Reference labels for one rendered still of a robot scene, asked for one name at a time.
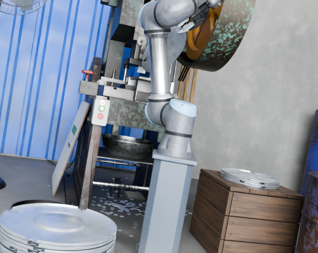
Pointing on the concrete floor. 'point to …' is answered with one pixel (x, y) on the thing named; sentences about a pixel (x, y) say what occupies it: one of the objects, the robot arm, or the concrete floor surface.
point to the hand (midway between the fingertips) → (179, 30)
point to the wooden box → (244, 217)
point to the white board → (69, 145)
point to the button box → (97, 119)
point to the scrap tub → (314, 216)
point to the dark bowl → (33, 202)
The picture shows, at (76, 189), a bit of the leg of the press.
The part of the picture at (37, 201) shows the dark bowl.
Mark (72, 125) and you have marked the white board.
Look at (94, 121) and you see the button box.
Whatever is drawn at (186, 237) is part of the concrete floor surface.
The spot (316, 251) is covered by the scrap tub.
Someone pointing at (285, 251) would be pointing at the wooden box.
